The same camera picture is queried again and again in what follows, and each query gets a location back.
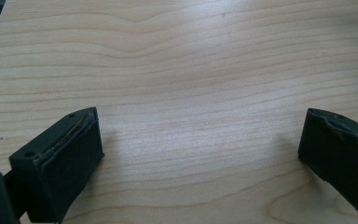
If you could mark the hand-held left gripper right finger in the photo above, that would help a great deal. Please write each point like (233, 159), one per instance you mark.
(338, 149)

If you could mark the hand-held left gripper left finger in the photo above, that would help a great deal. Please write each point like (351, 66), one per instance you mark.
(60, 161)

